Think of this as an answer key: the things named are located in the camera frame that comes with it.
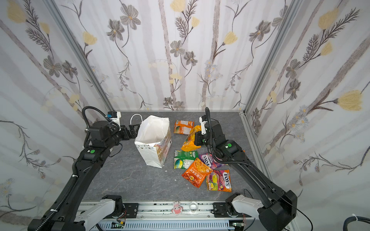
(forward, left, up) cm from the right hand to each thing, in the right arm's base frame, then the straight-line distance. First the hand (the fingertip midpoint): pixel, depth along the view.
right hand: (193, 130), depth 73 cm
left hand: (+3, +33, +1) cm, 33 cm away
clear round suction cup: (-31, -2, -27) cm, 42 cm away
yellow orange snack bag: (-5, +2, -6) cm, 8 cm away
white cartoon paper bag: (+7, +25, -24) cm, 36 cm away
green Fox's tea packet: (-6, +5, -25) cm, 26 cm away
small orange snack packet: (+21, +6, -27) cm, 35 cm away
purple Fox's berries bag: (-5, -11, -25) cm, 28 cm away
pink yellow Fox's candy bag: (-18, -17, -24) cm, 34 cm away
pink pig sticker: (-33, +6, -23) cm, 41 cm away
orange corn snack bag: (-13, -4, -25) cm, 29 cm away
